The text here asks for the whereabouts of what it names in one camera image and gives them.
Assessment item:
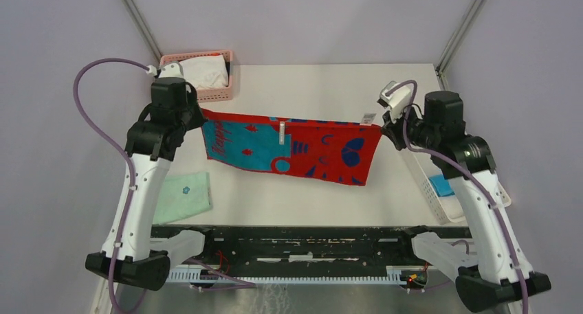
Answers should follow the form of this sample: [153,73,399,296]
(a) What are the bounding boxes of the aluminium frame rails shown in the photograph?
[89,237,533,314]

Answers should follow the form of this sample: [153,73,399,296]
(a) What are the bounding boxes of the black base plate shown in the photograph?
[151,225,471,278]

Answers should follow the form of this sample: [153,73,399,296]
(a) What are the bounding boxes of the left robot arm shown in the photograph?
[85,76,207,291]

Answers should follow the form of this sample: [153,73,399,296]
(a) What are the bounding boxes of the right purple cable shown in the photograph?
[384,80,530,314]

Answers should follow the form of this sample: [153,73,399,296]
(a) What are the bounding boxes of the white plastic basket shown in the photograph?
[400,150,512,225]

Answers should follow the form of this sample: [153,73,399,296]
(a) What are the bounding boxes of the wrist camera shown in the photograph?
[377,81,413,124]
[146,62,185,80]

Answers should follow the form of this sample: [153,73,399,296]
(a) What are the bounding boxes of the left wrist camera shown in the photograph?
[146,62,185,80]

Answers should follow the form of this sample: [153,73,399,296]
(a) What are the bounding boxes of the white towel in basket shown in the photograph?
[180,55,229,90]

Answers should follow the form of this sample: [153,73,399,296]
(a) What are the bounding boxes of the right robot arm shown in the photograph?
[378,88,551,313]

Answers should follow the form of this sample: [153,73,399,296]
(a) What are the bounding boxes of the mint green towel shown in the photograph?
[153,172,212,225]

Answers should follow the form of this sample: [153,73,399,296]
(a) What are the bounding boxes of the white towel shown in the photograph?
[440,195,465,223]
[180,55,229,90]

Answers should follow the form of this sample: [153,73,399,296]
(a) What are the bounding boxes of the pink plastic basket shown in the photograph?
[159,49,234,102]

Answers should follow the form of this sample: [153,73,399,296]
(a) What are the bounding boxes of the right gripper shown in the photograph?
[381,100,438,150]

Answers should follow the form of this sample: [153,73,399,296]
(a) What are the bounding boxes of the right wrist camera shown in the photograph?
[377,81,413,124]

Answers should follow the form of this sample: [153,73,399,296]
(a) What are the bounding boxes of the red and blue towel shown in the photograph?
[202,109,381,186]

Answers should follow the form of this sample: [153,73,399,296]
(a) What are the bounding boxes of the white slotted cable duct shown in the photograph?
[166,267,406,285]

